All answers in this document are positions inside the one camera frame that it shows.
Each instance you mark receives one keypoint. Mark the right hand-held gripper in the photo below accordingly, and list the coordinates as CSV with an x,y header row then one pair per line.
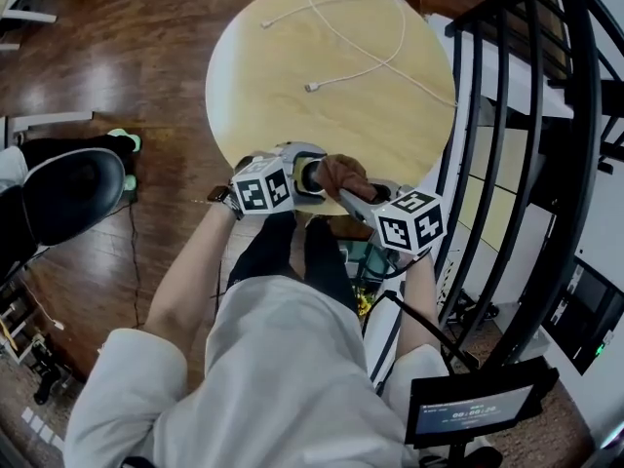
x,y
409,222

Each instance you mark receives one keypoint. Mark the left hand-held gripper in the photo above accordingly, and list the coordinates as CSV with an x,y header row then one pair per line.
x,y
258,190

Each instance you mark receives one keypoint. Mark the white and black camera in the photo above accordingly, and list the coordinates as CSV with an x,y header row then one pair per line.
x,y
308,176

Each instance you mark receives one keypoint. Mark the brown cloth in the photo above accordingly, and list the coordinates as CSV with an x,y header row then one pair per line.
x,y
346,173

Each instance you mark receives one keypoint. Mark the person's right forearm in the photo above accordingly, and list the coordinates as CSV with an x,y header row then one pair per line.
x,y
419,290

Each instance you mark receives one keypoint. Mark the person's left forearm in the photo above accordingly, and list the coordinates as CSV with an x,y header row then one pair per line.
x,y
185,281

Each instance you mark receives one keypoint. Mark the green storage box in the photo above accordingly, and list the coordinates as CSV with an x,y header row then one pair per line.
x,y
370,261

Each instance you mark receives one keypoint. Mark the round wooden side table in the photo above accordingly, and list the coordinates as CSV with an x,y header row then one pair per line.
x,y
273,115

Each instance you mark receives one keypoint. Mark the wristwatch with metal band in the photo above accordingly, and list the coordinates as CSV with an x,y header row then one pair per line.
x,y
233,205

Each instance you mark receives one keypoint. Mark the person's black trousers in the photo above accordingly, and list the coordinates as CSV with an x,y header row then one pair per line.
x,y
273,251

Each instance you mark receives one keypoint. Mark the yellow sunflower bunch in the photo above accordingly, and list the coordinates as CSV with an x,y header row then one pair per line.
x,y
364,302

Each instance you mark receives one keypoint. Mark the white power strip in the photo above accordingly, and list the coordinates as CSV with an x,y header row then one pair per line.
x,y
447,281

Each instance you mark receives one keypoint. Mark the person's white shirt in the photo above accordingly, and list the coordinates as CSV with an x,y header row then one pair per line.
x,y
268,383

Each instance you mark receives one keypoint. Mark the grey cardboard box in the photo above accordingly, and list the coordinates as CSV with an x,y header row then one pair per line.
x,y
546,339

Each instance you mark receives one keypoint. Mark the black metal stair railing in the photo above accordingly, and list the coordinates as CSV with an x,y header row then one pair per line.
x,y
587,115

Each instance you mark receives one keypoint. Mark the black tablet display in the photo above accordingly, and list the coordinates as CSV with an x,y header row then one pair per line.
x,y
468,410

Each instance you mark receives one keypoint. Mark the black office chair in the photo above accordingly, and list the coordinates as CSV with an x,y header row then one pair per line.
x,y
73,193

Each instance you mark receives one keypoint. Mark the black equipment case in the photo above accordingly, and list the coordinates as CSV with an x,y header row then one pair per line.
x,y
590,305

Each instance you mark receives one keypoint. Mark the white desk base bar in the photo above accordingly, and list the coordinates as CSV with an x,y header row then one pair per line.
x,y
49,121

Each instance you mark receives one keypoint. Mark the black tablet stand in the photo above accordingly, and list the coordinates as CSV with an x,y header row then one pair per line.
x,y
460,456

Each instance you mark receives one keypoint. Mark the white-legged wooden desk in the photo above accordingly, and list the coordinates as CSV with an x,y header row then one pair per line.
x,y
29,16

